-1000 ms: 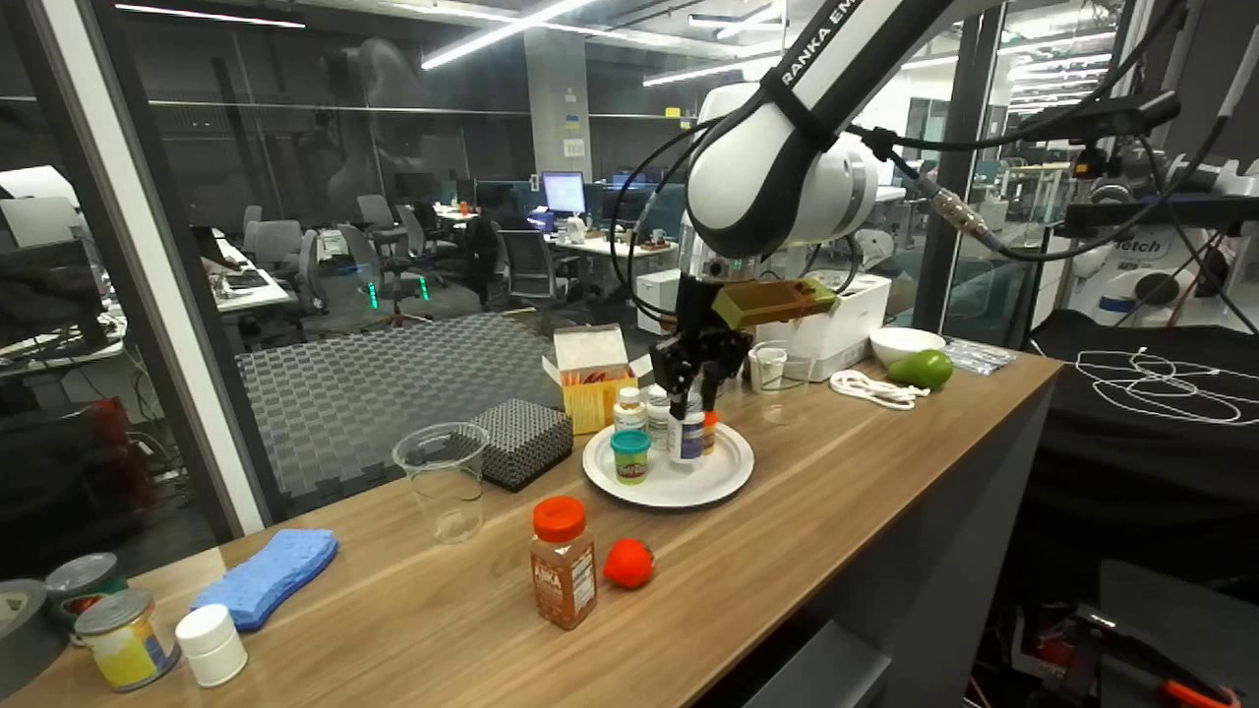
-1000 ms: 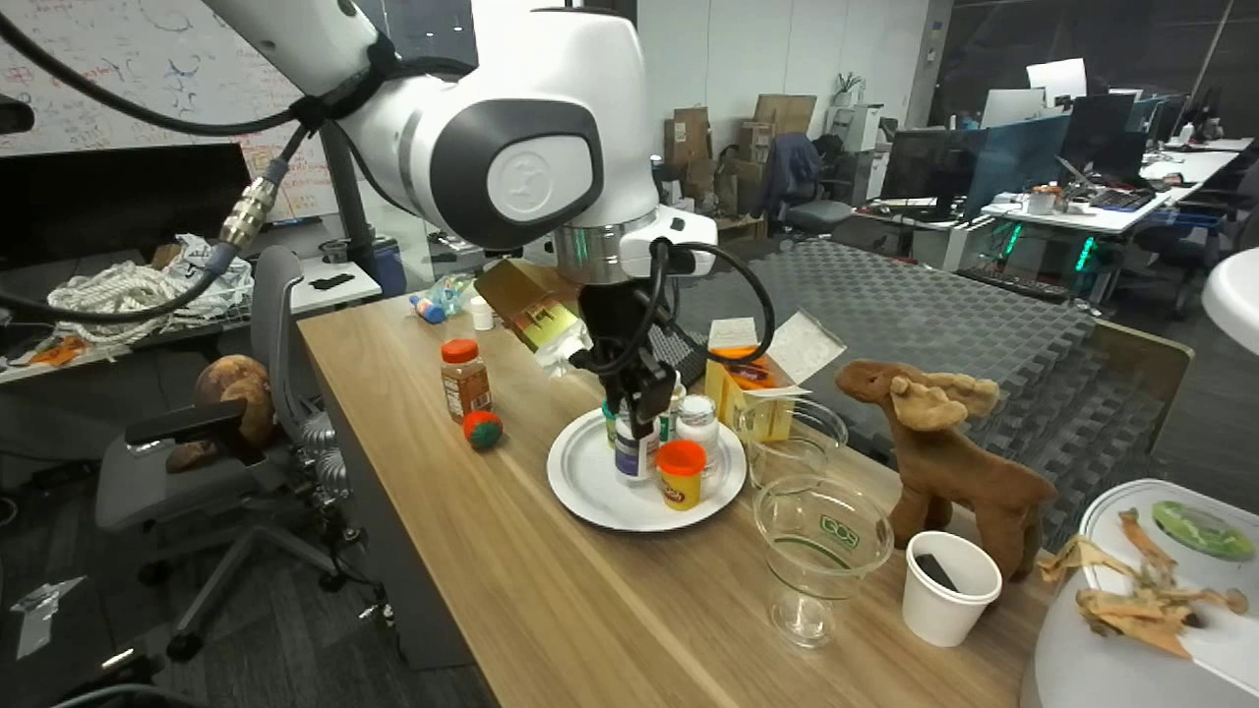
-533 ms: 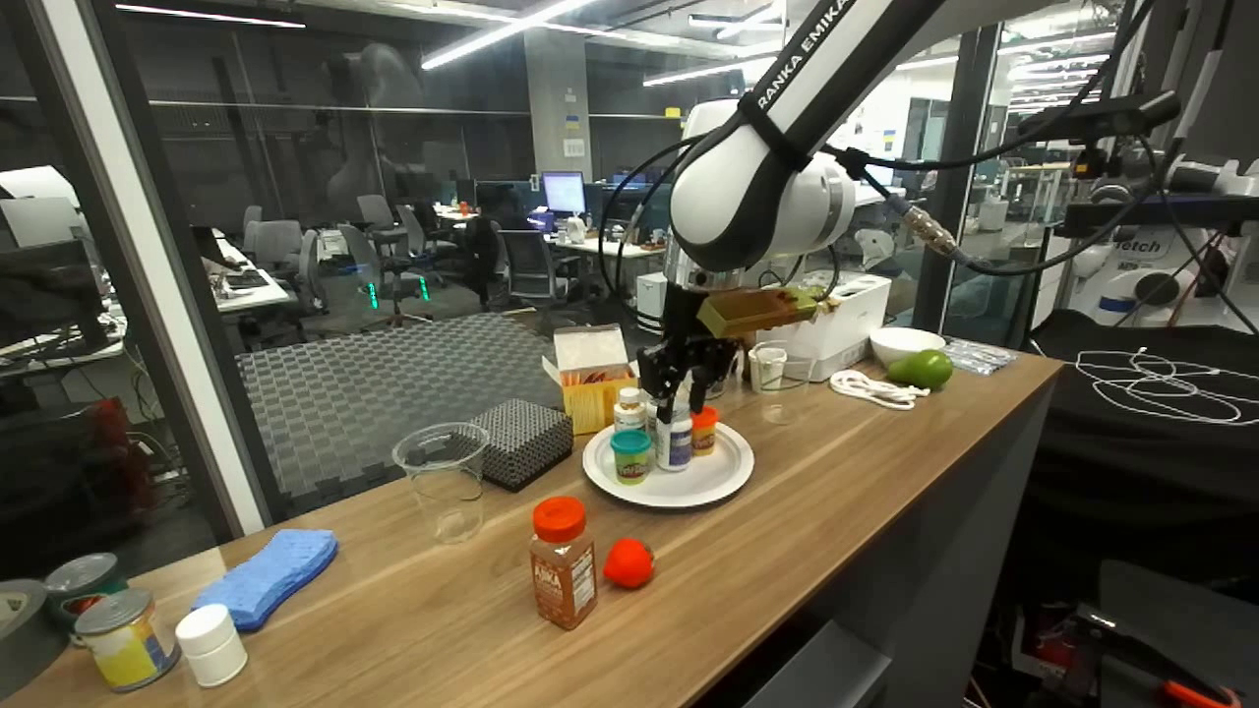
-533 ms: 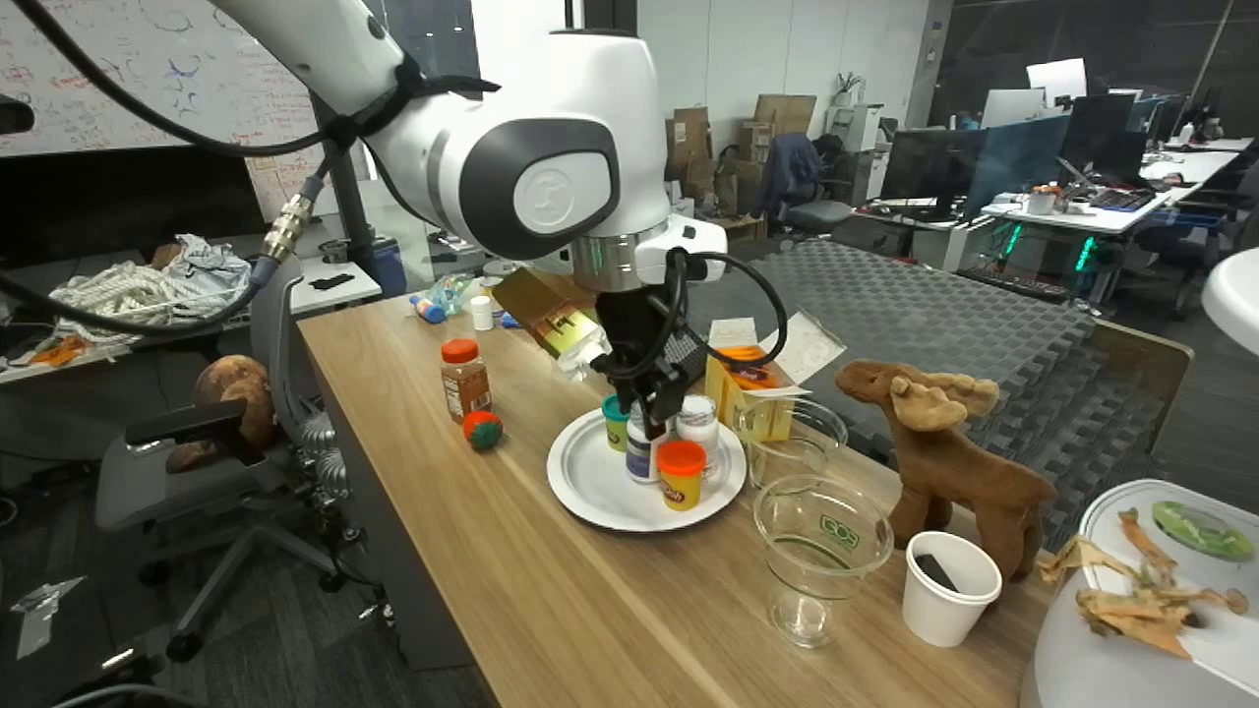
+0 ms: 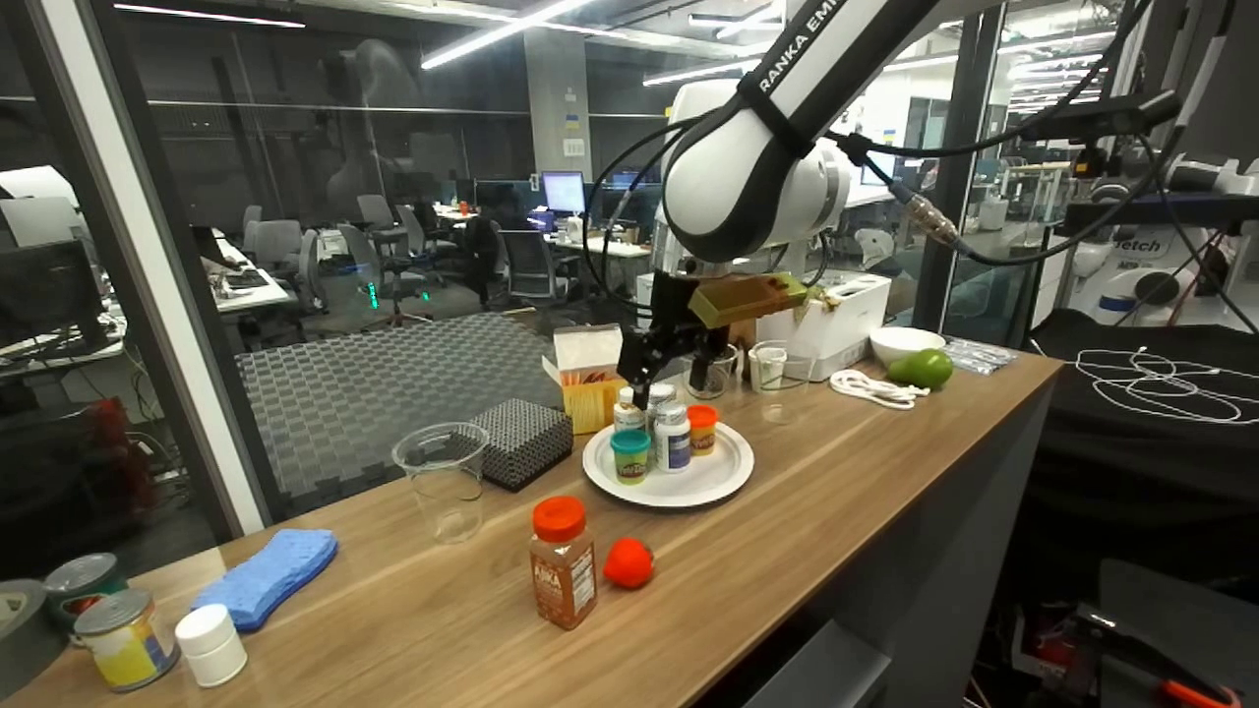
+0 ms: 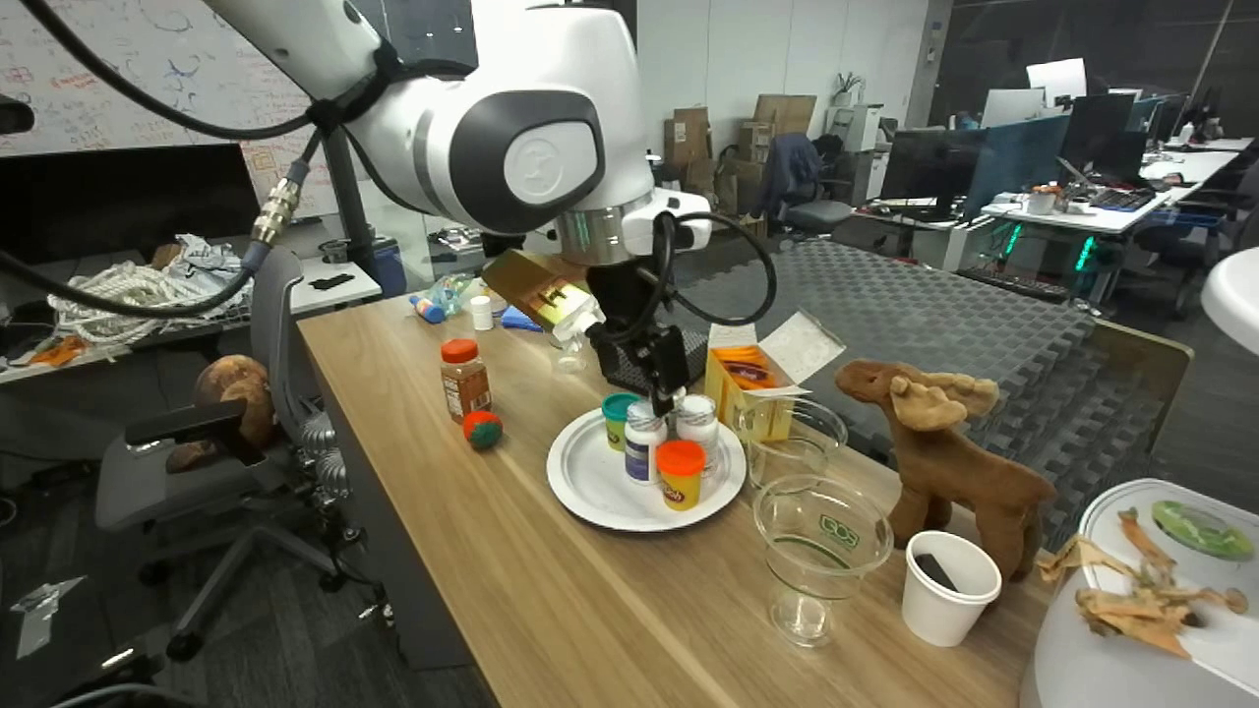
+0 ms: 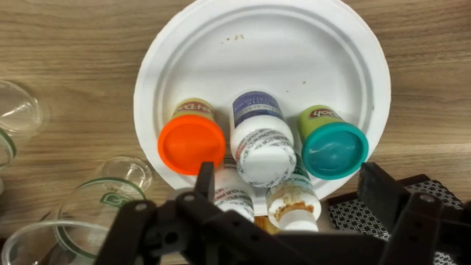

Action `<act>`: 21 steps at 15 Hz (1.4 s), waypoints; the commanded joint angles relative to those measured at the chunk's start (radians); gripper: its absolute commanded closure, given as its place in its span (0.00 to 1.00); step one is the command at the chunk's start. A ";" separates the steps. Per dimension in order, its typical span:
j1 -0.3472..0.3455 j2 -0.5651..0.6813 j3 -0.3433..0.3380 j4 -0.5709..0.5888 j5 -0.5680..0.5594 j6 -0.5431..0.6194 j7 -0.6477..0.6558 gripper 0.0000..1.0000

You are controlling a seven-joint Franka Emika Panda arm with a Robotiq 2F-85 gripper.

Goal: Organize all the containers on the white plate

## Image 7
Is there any white bottle blue label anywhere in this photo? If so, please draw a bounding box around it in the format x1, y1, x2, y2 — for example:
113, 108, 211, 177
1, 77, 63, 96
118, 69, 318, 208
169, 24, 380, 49
228, 90, 297, 190

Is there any clear plastic cup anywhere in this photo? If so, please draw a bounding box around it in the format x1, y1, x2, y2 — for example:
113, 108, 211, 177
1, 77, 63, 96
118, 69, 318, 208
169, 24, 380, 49
0, 220, 112, 265

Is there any white bottle green label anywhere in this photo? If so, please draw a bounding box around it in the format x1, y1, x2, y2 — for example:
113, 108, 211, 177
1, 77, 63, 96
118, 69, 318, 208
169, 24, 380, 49
265, 168, 324, 233

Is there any clear cup green logo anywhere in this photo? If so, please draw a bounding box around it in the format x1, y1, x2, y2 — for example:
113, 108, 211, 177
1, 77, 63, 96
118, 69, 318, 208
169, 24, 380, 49
53, 155, 155, 259
0, 80, 46, 171

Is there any white bottle black text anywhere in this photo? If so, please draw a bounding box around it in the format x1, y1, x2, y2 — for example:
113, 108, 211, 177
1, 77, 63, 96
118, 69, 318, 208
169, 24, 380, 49
212, 164, 256, 224

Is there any teal lid dough tub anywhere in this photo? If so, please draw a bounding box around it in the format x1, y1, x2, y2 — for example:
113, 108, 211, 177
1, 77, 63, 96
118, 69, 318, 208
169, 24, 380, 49
296, 103, 371, 181

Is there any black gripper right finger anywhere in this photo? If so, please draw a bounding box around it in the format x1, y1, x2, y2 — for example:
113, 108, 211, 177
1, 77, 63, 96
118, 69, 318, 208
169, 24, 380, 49
356, 162, 471, 265

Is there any white paper plate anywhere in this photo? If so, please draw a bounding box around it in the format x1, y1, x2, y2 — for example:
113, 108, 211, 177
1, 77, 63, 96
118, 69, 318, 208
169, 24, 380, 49
132, 0, 393, 203

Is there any orange lid dough tub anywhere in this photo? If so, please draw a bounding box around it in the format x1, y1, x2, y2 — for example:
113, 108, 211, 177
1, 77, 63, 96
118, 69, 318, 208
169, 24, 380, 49
156, 97, 228, 177

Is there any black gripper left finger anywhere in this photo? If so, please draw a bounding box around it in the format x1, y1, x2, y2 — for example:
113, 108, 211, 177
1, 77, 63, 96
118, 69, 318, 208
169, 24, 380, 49
94, 161, 233, 265

